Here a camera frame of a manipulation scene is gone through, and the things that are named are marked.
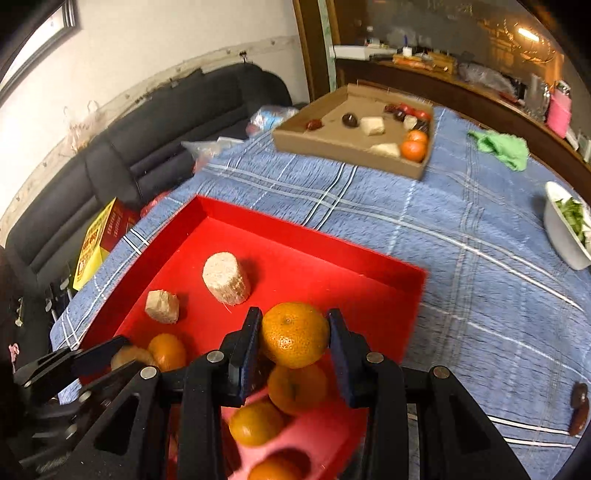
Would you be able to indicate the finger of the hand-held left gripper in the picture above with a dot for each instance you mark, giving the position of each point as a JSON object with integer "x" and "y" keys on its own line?
{"x": 106, "y": 378}
{"x": 69, "y": 360}

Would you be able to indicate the cardboard box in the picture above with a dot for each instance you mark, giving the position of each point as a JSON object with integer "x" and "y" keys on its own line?
{"x": 332, "y": 138}

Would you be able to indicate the small red fruit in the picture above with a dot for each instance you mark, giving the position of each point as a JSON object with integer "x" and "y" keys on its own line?
{"x": 422, "y": 114}

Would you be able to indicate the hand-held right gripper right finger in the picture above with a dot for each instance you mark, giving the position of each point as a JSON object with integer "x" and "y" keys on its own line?
{"x": 344, "y": 364}

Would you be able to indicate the small red date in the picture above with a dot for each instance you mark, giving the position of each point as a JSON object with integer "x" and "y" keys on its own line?
{"x": 314, "y": 124}

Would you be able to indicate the green cloth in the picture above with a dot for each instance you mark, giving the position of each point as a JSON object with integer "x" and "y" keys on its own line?
{"x": 501, "y": 147}

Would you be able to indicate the glass mug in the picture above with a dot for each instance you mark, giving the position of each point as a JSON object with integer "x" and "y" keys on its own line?
{"x": 538, "y": 97}

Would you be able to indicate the white cutting board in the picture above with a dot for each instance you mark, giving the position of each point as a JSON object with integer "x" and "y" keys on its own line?
{"x": 364, "y": 51}

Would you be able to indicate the beige sugarcane piece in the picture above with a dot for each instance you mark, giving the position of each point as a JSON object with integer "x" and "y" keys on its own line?
{"x": 226, "y": 279}
{"x": 129, "y": 356}

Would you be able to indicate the blue and white plastic bag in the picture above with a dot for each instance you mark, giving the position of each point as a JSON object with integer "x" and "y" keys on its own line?
{"x": 270, "y": 117}

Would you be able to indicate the dark brown date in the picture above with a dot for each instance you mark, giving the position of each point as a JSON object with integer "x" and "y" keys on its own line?
{"x": 421, "y": 126}

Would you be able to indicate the crumpled clear plastic bag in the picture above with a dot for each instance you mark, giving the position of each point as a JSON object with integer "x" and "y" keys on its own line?
{"x": 207, "y": 150}

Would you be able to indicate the yellow and red box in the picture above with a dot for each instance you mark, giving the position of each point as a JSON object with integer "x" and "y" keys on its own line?
{"x": 92, "y": 249}

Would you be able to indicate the pink bottle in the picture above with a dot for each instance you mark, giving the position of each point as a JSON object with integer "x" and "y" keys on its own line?
{"x": 558, "y": 113}

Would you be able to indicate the small white sugarcane chunk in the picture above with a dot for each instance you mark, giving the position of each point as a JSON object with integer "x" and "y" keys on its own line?
{"x": 410, "y": 122}

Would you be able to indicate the red plastic bag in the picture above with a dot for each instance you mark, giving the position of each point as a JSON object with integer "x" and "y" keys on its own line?
{"x": 154, "y": 203}

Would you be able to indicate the white bowl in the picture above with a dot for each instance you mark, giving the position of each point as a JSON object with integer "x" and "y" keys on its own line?
{"x": 563, "y": 230}

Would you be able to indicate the window frame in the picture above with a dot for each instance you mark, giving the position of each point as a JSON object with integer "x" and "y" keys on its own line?
{"x": 41, "y": 41}

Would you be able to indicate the green leafy vegetables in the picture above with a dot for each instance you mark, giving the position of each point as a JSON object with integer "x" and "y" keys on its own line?
{"x": 575, "y": 217}

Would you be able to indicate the wooden counter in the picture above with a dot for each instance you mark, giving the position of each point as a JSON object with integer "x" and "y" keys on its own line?
{"x": 461, "y": 99}

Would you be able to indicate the dark purple round fruit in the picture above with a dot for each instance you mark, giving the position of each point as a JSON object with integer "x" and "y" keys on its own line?
{"x": 349, "y": 120}

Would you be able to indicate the black sofa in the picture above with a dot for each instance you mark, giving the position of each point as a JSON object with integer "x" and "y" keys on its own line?
{"x": 138, "y": 152}

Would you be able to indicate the yellowish orange mandarin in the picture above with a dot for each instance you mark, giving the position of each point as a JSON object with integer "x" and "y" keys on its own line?
{"x": 295, "y": 334}

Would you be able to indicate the large red date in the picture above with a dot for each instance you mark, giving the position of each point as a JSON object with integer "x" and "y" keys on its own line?
{"x": 579, "y": 410}

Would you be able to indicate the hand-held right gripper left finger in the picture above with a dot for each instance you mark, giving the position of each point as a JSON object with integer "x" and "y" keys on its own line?
{"x": 247, "y": 357}

